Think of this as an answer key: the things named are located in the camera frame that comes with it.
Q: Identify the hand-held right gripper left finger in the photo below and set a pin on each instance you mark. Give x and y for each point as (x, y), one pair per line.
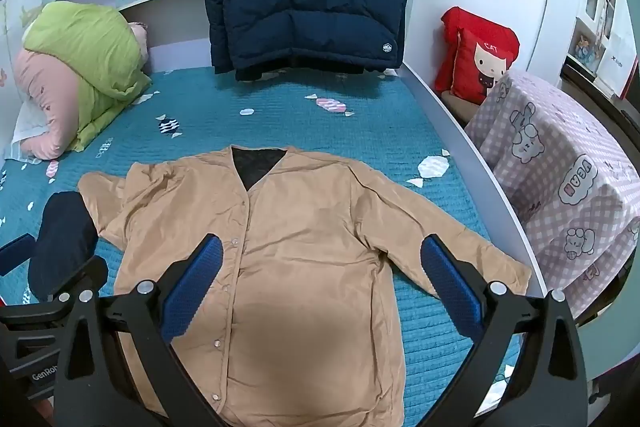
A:
(192, 287)

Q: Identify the green quilt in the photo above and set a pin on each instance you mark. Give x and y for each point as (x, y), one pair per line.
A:
(85, 57)

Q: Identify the red cartoon cushion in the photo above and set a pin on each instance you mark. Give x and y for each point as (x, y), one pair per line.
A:
(475, 52)

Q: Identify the white bed frame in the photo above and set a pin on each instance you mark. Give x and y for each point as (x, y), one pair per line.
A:
(500, 179)

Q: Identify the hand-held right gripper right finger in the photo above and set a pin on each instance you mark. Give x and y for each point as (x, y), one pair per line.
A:
(452, 282)

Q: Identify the pink pillow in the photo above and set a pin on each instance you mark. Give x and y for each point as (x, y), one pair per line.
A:
(45, 107)

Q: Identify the black hanging garment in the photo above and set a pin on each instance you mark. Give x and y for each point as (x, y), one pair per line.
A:
(310, 68)

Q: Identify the teal printed bed sheet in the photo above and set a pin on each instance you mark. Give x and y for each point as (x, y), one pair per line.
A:
(300, 122)

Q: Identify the tan snap-button jacket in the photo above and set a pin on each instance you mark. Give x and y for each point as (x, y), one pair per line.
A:
(300, 257)

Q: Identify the folded navy garment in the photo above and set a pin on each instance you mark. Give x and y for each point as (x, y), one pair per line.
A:
(62, 232)

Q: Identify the lilac checked printed cloth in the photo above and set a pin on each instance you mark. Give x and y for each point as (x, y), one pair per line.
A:
(560, 167)

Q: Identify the white carton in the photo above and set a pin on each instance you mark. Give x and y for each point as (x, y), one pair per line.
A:
(617, 67)

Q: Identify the brown seat pad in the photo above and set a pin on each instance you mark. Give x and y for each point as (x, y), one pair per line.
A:
(457, 107)

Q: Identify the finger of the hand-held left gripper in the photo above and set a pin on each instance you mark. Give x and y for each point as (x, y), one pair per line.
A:
(80, 274)
(15, 254)

